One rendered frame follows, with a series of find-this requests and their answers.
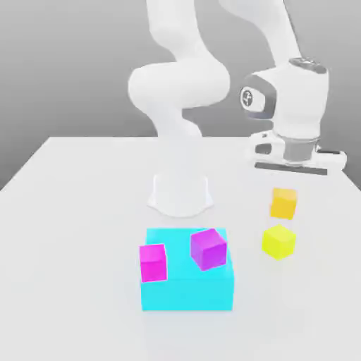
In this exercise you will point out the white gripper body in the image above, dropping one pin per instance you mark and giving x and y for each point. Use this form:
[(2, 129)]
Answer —
[(290, 168)]

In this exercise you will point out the small orange cube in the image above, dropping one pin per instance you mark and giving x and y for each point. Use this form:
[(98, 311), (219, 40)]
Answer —
[(283, 204)]

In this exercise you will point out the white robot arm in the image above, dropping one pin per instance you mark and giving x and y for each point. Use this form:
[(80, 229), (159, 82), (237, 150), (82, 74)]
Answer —
[(180, 84)]

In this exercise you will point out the small yellow cube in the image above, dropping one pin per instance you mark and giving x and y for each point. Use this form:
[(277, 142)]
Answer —
[(278, 242)]

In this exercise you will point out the small purple cube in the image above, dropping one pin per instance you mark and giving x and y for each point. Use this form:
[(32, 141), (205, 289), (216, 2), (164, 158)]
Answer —
[(208, 249)]

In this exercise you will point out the small magenta cube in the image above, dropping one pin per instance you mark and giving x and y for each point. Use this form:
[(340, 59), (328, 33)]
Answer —
[(153, 263)]

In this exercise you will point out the large cyan box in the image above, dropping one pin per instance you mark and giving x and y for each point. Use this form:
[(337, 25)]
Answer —
[(187, 293)]

